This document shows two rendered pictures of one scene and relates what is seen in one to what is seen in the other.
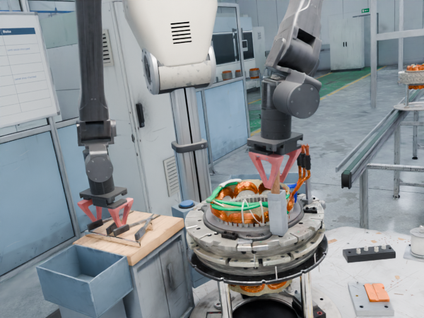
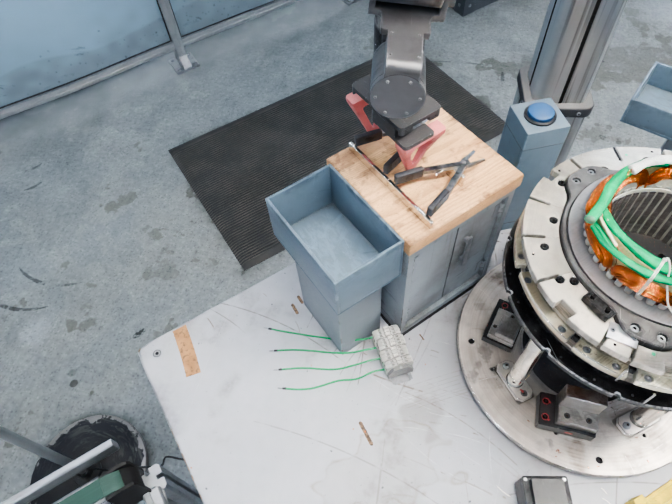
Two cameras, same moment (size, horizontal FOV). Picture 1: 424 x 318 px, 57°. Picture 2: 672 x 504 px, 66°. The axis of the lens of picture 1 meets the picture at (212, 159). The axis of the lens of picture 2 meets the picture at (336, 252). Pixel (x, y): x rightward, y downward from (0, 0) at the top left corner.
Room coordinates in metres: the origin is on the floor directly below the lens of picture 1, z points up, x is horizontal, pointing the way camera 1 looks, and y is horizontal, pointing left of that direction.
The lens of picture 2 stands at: (0.39, 0.12, 1.61)
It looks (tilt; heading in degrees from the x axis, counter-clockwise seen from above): 56 degrees down; 27
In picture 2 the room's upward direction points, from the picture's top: 5 degrees counter-clockwise
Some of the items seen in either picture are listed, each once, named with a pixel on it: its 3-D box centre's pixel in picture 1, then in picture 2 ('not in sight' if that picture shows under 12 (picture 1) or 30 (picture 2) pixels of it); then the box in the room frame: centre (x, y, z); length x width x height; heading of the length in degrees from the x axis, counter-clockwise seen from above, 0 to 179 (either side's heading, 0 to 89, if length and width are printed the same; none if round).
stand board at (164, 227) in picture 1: (130, 234); (422, 172); (0.89, 0.22, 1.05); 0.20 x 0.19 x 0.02; 147
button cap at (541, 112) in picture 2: (186, 203); (541, 111); (1.09, 0.09, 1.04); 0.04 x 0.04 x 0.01
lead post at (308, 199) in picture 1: (306, 179); not in sight; (0.86, -0.21, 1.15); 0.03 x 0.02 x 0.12; 137
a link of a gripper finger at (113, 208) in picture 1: (115, 212); (406, 138); (0.88, 0.25, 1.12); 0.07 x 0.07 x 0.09; 57
